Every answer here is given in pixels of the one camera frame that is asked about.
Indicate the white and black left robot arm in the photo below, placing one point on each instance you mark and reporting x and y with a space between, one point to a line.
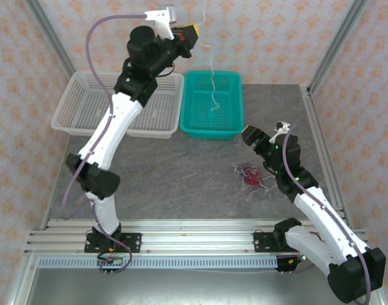
117 120

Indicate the teal plastic basket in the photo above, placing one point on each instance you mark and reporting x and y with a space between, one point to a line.
225 105

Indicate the white plastic basket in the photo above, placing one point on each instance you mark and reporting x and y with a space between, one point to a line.
76 108
162 108

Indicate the small controller board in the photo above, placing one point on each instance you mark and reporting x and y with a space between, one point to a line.
113 260
289 262

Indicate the aluminium side rail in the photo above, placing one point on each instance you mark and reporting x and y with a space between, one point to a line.
321 143

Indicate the aluminium frame post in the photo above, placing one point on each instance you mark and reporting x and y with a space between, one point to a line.
49 35
337 47

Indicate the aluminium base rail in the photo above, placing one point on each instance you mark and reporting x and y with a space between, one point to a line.
197 236

